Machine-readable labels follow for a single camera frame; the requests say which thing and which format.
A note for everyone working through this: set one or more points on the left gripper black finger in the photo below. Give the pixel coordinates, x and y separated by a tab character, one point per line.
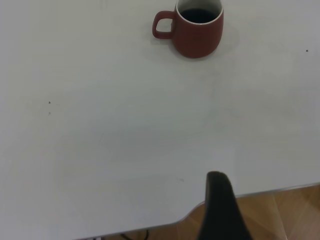
220	210

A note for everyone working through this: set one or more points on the red ceramic mug with coffee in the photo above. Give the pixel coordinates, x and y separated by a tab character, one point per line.
197	37

